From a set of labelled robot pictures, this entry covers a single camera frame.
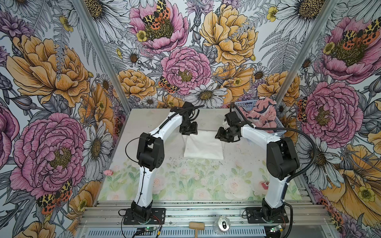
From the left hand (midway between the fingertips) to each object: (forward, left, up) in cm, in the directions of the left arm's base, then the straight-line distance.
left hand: (192, 136), depth 93 cm
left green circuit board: (-46, +20, -10) cm, 51 cm away
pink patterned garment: (+25, -54, -7) cm, 59 cm away
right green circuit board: (-47, -39, -10) cm, 62 cm away
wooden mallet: (-45, -1, -8) cm, 46 cm away
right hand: (-2, -16, -2) cm, 16 cm away
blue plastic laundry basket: (+38, -46, -6) cm, 60 cm away
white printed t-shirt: (-2, -4, -8) cm, 9 cm away
